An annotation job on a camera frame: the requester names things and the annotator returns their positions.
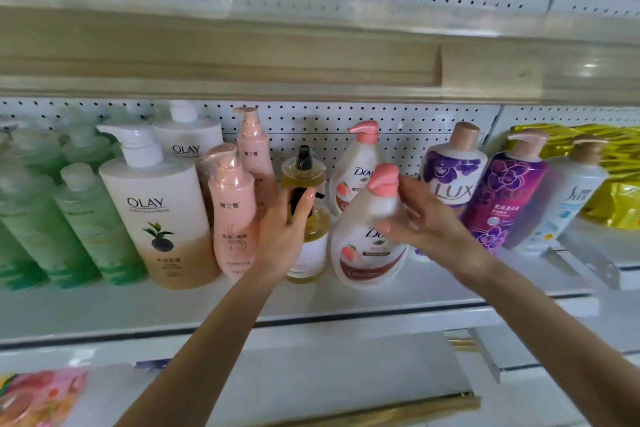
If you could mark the row of green bottles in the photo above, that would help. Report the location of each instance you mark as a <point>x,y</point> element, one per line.
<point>55,211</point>

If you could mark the person's left forearm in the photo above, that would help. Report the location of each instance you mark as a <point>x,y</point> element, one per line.
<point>200,361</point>

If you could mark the yellow oil bottle black pump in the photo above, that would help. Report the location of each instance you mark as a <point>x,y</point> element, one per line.
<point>312,251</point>

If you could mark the person's left hand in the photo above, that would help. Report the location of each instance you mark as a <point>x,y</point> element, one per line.
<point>280,241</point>

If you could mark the white low shelf board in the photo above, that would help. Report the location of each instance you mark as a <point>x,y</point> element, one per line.
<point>325,371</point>

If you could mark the white pegboard back panel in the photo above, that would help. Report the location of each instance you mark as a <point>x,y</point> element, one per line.
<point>320,126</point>

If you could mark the person's right thumb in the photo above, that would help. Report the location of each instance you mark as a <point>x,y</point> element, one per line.
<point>400,231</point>

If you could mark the person's right forearm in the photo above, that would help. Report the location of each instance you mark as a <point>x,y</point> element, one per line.
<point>560,341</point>

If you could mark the cream shelf board with rail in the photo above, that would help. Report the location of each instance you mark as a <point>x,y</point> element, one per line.
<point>250,51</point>

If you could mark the white purple-flower bottle tan cap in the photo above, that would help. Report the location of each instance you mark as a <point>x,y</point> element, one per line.
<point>452,171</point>

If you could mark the white shelf board with bottles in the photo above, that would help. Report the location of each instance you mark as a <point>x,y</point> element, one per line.
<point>150,306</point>

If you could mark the large white amber pump bottle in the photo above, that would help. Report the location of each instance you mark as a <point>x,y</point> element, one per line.
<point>160,211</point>
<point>187,139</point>

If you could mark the person's left thumb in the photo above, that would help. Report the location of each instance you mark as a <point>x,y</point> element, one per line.
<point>306,206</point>

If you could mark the person's right hand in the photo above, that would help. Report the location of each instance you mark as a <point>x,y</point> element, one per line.
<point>445,236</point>

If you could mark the white bottle pink pump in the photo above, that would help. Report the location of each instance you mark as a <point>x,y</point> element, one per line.
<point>352,176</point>
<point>367,254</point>

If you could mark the grey shelf bracket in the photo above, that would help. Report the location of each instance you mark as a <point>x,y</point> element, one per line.
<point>590,261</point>

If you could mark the pile of yellow packets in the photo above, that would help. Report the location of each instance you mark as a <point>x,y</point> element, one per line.
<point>620,191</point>

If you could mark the purple flower bottle tan cap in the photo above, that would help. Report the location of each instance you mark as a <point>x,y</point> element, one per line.
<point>500,191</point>

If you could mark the colourful pink snack packet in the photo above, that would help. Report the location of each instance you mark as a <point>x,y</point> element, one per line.
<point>40,399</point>

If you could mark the white blue bottle tan cap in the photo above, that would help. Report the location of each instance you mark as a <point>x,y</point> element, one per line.
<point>565,196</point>

